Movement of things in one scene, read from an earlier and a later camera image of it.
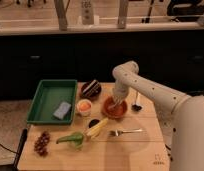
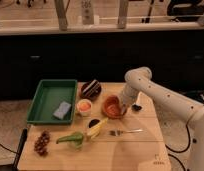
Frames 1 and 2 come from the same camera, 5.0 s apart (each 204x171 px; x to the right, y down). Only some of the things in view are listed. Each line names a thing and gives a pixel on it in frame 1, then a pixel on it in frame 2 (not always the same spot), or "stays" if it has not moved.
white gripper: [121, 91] to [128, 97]
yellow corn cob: [95, 129] stays
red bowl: [114, 110] stays
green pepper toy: [76, 137] stays
